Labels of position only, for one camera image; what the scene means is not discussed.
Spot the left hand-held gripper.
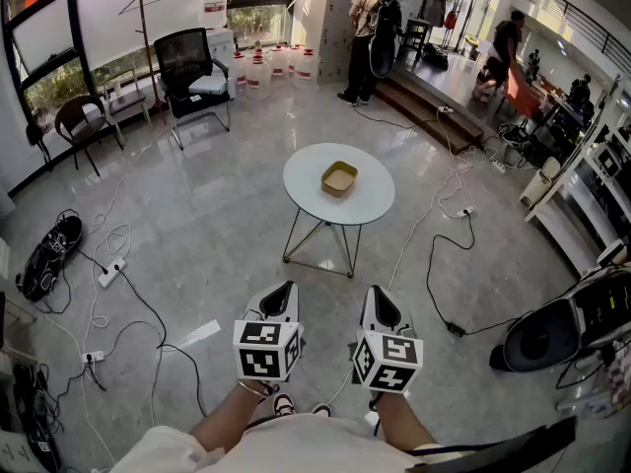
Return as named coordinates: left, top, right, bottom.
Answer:
left=233, top=280, right=306, bottom=382

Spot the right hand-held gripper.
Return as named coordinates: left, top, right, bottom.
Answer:
left=351, top=285, right=424, bottom=394

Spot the cream plastic bowl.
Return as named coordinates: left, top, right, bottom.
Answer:
left=320, top=161, right=360, bottom=199

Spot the person's left forearm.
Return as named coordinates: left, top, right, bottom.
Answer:
left=189, top=379, right=273, bottom=455

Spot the person's right forearm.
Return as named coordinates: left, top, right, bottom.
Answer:
left=375, top=390, right=441, bottom=455

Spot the white floor tape strip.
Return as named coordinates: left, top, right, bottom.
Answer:
left=175, top=318, right=222, bottom=353

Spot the person's left shoe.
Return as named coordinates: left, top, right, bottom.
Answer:
left=271, top=392, right=297, bottom=418

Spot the white round table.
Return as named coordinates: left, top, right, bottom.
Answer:
left=281, top=142, right=396, bottom=279

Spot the person's white shirt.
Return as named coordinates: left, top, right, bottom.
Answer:
left=108, top=411, right=494, bottom=473

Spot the black and white appliance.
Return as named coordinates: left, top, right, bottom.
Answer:
left=488, top=263, right=631, bottom=374

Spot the white pedal trash bin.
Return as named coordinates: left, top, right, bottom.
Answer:
left=519, top=156, right=562, bottom=210

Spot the dark wooden step platform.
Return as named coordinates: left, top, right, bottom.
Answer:
left=374, top=74, right=487, bottom=156

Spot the black equipment bag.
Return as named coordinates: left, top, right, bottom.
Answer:
left=15, top=214, right=84, bottom=304

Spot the white flat box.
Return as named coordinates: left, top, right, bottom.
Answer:
left=188, top=75, right=230, bottom=96

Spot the row of clear water jugs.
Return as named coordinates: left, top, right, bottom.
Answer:
left=231, top=42, right=321, bottom=101

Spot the red white checked tablecloth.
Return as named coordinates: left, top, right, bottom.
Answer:
left=601, top=352, right=631, bottom=416

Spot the black mesh office chair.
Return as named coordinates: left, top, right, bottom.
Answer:
left=153, top=27, right=232, bottom=151

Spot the small wooden side table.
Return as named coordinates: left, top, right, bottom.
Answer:
left=101, top=89, right=152, bottom=128

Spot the white water dispenser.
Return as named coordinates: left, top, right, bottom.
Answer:
left=205, top=27, right=237, bottom=101

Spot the orange chair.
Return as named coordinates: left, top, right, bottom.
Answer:
left=500, top=64, right=544, bottom=120

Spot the small black table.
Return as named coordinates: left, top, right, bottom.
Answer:
left=401, top=17, right=434, bottom=62

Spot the grey metal locker cabinet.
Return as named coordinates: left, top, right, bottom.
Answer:
left=317, top=0, right=376, bottom=87

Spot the wooden coat rack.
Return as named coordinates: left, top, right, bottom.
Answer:
left=117, top=0, right=168, bottom=115

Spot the large dispenser water bottle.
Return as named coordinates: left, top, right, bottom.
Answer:
left=198, top=0, right=232, bottom=32

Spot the clothes rack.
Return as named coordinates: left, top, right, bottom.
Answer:
left=422, top=0, right=460, bottom=36

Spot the glass entrance door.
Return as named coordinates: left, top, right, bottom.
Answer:
left=443, top=0, right=499, bottom=53

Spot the black framed window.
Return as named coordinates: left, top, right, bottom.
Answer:
left=0, top=0, right=300, bottom=127

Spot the black mezzanine railing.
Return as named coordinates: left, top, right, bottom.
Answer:
left=517, top=0, right=631, bottom=76

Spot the black cable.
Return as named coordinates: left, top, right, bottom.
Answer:
left=116, top=266, right=208, bottom=418
left=425, top=212, right=534, bottom=338

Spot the gold bracelet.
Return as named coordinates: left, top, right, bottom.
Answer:
left=237, top=379, right=271, bottom=399

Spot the white cable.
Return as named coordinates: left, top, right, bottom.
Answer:
left=386, top=110, right=494, bottom=293
left=81, top=222, right=132, bottom=354

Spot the black shoulder strap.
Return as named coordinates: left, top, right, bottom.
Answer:
left=403, top=415, right=578, bottom=473

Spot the tangle of black cables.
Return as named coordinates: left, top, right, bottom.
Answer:
left=12, top=362, right=65, bottom=467

